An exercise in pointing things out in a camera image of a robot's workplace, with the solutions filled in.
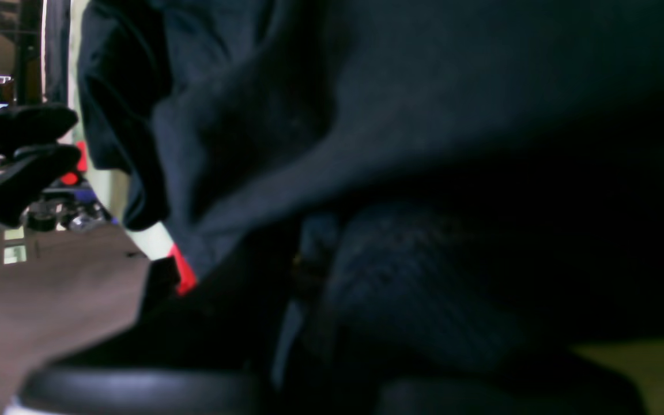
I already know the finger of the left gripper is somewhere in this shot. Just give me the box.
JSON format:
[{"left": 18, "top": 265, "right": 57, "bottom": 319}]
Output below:
[{"left": 0, "top": 144, "right": 81, "bottom": 227}]

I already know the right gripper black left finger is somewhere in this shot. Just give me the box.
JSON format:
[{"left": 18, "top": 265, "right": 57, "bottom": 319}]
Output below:
[{"left": 5, "top": 220, "right": 321, "bottom": 414}]

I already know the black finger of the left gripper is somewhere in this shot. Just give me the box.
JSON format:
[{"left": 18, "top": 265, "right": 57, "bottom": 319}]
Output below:
[{"left": 0, "top": 103, "right": 78, "bottom": 153}]

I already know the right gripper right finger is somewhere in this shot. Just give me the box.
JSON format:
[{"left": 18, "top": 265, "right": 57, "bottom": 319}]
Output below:
[{"left": 303, "top": 300, "right": 647, "bottom": 414}]

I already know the black T-shirt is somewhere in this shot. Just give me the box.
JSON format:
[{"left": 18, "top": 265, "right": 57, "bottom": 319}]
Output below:
[{"left": 76, "top": 0, "right": 664, "bottom": 375}]

